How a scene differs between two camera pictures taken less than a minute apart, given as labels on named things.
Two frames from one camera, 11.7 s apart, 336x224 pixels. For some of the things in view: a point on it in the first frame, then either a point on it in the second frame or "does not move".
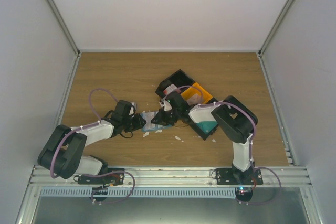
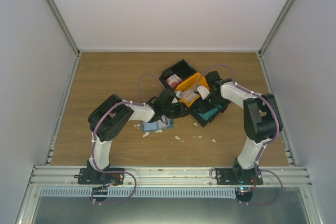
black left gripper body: [133, 126] -> [174, 113]
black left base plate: [114, 176] does not move
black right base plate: [235, 177] does not move
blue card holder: [149, 126] does not move
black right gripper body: [171, 118] -> [212, 104]
